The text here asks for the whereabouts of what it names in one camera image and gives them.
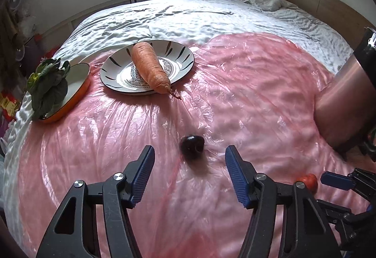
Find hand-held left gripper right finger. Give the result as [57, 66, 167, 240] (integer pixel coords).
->
[225, 145, 344, 258]

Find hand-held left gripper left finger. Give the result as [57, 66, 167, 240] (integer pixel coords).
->
[35, 145, 156, 258]

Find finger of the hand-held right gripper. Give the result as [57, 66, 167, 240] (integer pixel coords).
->
[316, 199, 371, 227]
[320, 168, 372, 206]

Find red wax apple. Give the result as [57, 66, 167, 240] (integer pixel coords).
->
[295, 173, 318, 192]

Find dark plum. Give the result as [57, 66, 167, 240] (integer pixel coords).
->
[180, 135, 205, 162]

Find pink plastic sheet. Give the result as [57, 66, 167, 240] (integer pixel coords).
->
[16, 32, 376, 258]

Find striped white plate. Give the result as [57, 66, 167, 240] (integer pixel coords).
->
[100, 40, 195, 96]

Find carrot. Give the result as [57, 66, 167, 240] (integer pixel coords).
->
[131, 42, 182, 100]

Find orange rimmed white plate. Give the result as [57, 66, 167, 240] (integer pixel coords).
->
[38, 62, 91, 124]

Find green leafy vegetable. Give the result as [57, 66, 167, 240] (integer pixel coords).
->
[27, 58, 71, 120]

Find red and yellow boxes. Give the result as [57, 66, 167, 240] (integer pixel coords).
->
[0, 90, 21, 117]

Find white bedsheet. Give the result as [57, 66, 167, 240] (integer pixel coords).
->
[0, 0, 354, 159]

